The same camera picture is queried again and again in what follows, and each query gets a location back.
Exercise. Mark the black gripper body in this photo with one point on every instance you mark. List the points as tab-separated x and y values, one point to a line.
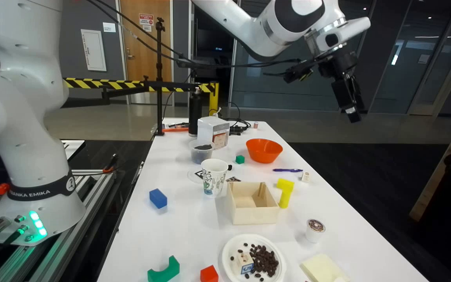
345	75

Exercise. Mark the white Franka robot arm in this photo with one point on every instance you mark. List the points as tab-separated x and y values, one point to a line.
16	130

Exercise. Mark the blue pen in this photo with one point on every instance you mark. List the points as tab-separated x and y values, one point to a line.
287	169

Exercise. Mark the orange plastic bowl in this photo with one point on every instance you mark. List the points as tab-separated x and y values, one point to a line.
264	149

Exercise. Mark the yellow rectangular block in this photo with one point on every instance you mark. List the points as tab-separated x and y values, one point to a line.
286	183

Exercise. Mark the slanted wooden beam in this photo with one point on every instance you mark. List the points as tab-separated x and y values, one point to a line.
439	166

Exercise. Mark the yellow cylinder block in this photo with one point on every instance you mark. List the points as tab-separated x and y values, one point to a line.
286	199

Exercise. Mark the small green cube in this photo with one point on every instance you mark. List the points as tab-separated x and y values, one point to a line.
240	158

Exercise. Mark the black binder clip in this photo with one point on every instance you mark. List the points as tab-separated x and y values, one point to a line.
231	168

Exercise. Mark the open wooden box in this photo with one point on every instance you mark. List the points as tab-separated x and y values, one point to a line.
253	204

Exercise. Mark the white cardboard box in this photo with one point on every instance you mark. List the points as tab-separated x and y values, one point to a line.
214	133

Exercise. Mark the patterned paper cup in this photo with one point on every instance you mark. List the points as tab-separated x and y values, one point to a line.
215	177

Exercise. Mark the black cylinder bottle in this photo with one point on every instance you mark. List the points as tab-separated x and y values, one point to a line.
195	110

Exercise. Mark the clear plastic container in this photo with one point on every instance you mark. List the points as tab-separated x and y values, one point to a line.
201	152

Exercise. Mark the pale yellow sponge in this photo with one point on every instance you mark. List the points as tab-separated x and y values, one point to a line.
322	268

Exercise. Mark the paper plate with coffee beans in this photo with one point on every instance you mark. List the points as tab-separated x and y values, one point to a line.
254	259

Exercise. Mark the wooden door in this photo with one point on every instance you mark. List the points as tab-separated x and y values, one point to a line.
142	57

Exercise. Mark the red white door sign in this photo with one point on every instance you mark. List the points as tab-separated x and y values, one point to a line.
146	24

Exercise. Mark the blue rectangular block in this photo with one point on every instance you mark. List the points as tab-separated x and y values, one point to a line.
159	198

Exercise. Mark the red block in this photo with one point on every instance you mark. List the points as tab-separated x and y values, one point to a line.
209	274

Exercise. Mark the red black screwdriver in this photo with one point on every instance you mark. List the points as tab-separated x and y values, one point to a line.
110	165

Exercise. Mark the green arch block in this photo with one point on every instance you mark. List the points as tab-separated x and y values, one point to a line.
164	271

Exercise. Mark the yellow black striped barrier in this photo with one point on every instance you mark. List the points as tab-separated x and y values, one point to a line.
87	83

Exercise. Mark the black camera tripod pole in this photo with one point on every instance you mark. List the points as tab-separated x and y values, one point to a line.
159	88

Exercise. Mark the small white wall plate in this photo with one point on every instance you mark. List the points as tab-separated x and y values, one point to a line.
109	27

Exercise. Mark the white paper wall sign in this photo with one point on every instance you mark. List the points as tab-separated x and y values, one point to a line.
95	49

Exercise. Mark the aluminium mounting rail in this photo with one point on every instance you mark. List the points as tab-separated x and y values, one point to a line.
54	245

